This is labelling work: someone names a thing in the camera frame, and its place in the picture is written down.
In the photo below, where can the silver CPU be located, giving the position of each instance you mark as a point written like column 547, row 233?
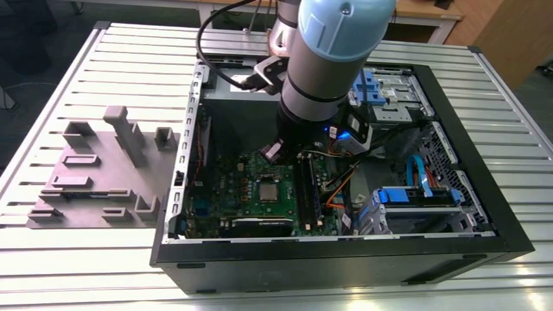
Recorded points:
column 270, row 192

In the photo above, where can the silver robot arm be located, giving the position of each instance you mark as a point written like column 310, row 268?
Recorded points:
column 328, row 64

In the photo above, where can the CPU socket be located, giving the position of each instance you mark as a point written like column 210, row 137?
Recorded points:
column 270, row 202

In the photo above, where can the white and black webcam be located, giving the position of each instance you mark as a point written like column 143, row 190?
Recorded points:
column 360, row 134

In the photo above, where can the black RAM slot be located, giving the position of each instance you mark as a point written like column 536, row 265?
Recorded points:
column 315, row 188
column 303, row 188

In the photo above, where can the grey power supply unit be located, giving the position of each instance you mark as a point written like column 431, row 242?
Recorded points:
column 234, row 123

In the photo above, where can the green motherboard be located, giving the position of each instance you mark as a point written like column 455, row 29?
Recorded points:
column 230, row 171

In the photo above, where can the empty blue disk carrier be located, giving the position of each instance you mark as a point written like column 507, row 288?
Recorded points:
column 376, row 94

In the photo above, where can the grey box with black face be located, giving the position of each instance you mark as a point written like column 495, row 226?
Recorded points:
column 272, row 69

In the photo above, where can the metal drive cage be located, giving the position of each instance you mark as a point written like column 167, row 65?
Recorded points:
column 398, row 116

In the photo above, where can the hard disk in blue carrier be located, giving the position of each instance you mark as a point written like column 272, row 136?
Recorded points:
column 395, row 196

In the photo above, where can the black graphics card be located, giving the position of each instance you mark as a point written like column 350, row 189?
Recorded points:
column 259, row 225

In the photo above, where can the metal disk bay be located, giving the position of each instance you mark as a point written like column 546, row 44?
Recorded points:
column 432, row 210

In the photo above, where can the black PC case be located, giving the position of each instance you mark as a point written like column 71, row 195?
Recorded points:
column 303, row 269

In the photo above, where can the grey parts rack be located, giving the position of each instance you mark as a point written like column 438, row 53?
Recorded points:
column 113, row 181

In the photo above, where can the wooden desk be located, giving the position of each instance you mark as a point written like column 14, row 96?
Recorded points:
column 432, row 13

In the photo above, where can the RAM stick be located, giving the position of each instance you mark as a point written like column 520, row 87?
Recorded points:
column 87, row 195

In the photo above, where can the wooden cabinet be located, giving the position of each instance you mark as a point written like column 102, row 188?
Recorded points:
column 519, row 39

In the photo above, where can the small grey wrist camera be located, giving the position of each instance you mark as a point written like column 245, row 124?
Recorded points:
column 271, row 150

